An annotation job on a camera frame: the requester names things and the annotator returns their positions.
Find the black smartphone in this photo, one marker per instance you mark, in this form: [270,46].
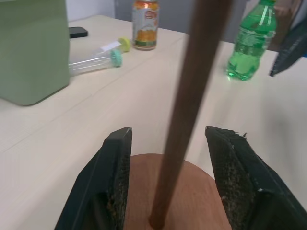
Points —
[78,31]

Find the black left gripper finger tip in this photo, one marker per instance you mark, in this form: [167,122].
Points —
[289,51]

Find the round wooden base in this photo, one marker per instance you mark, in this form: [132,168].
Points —
[189,198]

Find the dark wooden pole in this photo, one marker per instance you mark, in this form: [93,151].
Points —
[192,95]

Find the clear tube with teal cap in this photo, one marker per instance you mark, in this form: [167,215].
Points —
[96,61]

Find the orange drink can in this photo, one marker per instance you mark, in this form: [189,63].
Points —
[145,25]

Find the green plastic soda bottle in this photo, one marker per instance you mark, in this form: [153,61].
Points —
[251,45]

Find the green plastic bin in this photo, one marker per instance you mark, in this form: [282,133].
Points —
[31,48]

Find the clear tube with yellow cap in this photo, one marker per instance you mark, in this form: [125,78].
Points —
[121,44]

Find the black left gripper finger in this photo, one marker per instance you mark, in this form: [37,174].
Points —
[96,182]
[254,177]

